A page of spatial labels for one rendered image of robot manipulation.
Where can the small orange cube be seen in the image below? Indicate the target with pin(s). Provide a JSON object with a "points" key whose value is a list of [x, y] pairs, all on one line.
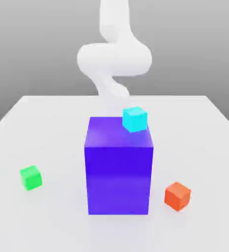
{"points": [[177, 196]]}

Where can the large purple box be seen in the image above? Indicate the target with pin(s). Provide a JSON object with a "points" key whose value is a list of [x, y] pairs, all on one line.
{"points": [[118, 173]]}

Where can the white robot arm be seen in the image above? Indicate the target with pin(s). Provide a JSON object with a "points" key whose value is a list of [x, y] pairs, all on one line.
{"points": [[114, 59]]}

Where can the small green cube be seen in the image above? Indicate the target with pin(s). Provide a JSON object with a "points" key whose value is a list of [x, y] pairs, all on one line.
{"points": [[31, 178]]}

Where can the small cyan cube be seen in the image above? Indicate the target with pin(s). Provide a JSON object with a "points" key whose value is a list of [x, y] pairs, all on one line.
{"points": [[134, 119]]}

